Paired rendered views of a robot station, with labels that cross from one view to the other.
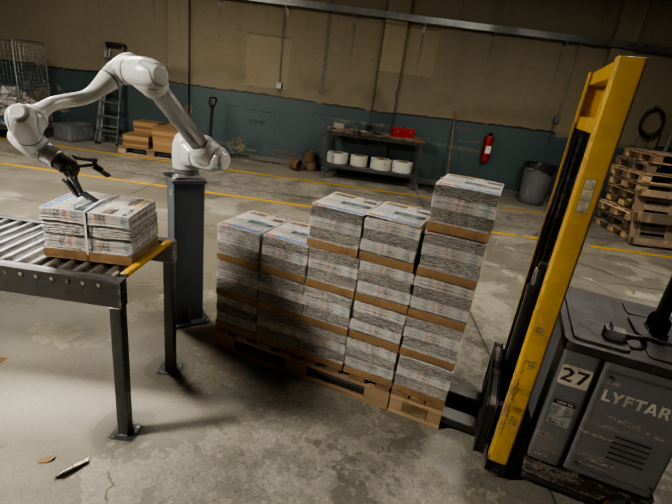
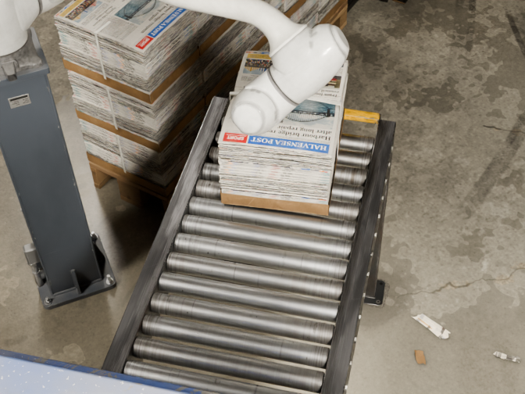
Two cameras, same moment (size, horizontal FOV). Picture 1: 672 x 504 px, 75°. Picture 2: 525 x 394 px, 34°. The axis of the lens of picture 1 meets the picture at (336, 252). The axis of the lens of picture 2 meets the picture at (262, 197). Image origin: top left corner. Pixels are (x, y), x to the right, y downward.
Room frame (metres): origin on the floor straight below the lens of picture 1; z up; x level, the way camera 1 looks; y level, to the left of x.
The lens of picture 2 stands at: (1.51, 2.70, 2.50)
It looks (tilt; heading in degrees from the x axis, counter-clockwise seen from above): 48 degrees down; 284
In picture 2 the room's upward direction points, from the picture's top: 2 degrees counter-clockwise
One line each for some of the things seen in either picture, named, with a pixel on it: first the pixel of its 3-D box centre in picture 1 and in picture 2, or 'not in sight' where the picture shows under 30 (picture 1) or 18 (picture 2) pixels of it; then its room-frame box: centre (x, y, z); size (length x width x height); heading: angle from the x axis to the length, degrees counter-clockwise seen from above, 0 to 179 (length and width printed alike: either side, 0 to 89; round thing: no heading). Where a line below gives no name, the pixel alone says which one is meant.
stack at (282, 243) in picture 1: (315, 302); (206, 39); (2.34, 0.09, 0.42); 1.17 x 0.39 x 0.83; 70
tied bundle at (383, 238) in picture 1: (398, 235); not in sight; (2.20, -0.32, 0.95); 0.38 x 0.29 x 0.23; 159
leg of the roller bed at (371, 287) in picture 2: (121, 372); (375, 230); (1.58, 0.87, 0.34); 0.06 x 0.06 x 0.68; 88
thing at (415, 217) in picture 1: (402, 213); not in sight; (2.22, -0.32, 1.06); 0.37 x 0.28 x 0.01; 159
